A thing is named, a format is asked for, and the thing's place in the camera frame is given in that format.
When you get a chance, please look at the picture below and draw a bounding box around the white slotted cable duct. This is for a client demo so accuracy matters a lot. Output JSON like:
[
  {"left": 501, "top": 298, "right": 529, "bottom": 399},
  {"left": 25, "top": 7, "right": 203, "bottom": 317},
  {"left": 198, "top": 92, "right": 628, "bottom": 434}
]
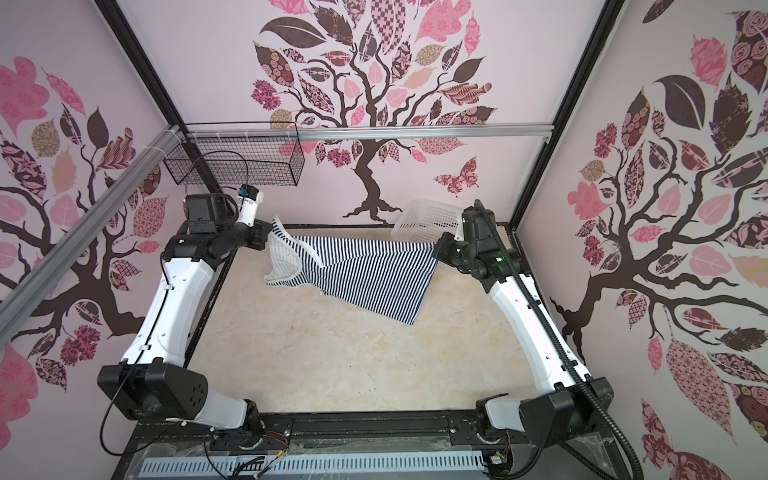
[{"left": 134, "top": 451, "right": 485, "bottom": 479}]

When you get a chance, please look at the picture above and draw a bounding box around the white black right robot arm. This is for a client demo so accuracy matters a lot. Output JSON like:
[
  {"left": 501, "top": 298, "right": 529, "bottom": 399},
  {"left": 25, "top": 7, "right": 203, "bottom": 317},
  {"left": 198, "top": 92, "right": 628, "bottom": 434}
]
[{"left": 433, "top": 201, "right": 613, "bottom": 448}]

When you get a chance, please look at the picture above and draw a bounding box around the silver aluminium back rail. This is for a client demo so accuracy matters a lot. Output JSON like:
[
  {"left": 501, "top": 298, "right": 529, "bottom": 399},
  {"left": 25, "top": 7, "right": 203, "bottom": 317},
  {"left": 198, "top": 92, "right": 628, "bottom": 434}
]
[{"left": 186, "top": 122, "right": 554, "bottom": 141}]

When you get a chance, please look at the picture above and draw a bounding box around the black metal frame post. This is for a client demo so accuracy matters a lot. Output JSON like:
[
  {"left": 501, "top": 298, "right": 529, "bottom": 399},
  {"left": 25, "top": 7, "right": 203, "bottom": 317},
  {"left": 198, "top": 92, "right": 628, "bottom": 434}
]
[{"left": 94, "top": 0, "right": 223, "bottom": 193}]

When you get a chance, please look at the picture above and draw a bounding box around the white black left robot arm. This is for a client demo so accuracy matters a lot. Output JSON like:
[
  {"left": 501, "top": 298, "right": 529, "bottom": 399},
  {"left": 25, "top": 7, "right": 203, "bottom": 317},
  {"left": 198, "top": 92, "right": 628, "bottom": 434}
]
[{"left": 97, "top": 184, "right": 271, "bottom": 447}]

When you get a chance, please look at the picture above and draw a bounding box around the silver aluminium left rail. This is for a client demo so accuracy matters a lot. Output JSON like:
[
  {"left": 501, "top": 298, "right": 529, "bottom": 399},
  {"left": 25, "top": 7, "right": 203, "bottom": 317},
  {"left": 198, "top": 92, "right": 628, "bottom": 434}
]
[{"left": 1, "top": 125, "right": 184, "bottom": 345}]

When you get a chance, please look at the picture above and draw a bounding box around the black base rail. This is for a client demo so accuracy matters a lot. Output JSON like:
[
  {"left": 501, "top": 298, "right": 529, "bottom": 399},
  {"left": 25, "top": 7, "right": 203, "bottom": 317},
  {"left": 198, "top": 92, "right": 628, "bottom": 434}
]
[{"left": 131, "top": 406, "right": 613, "bottom": 448}]

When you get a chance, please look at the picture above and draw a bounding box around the black right frame post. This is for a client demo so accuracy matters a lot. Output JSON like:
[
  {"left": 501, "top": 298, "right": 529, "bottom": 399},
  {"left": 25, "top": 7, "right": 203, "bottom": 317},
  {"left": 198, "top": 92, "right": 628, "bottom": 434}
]
[{"left": 508, "top": 0, "right": 627, "bottom": 231}]

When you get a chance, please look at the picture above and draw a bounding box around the white plastic laundry basket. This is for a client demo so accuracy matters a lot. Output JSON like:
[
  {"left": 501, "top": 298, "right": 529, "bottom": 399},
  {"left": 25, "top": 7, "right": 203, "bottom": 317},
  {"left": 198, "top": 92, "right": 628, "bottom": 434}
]
[{"left": 392, "top": 199, "right": 462, "bottom": 243}]

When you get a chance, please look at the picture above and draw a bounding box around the blue white striped tank top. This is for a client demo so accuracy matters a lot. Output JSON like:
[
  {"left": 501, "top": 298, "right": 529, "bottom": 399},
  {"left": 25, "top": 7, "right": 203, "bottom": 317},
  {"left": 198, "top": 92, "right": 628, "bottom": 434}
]
[{"left": 265, "top": 218, "right": 437, "bottom": 325}]

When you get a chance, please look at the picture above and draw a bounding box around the black wire mesh basket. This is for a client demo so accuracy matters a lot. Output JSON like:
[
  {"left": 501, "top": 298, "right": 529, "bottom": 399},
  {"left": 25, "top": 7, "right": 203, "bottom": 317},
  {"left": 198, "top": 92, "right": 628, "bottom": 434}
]
[{"left": 163, "top": 120, "right": 305, "bottom": 187}]

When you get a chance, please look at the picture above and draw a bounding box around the silver aluminium rail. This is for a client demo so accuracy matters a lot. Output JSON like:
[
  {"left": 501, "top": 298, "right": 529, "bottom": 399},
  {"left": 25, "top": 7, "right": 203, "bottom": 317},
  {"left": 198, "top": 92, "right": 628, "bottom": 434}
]
[
  {"left": 1, "top": 125, "right": 184, "bottom": 345},
  {"left": 186, "top": 122, "right": 554, "bottom": 141}
]

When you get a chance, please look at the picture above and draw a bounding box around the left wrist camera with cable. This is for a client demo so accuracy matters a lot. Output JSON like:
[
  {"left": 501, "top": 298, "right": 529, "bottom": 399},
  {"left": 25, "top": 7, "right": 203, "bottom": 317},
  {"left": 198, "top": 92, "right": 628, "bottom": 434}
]
[{"left": 179, "top": 149, "right": 265, "bottom": 228}]

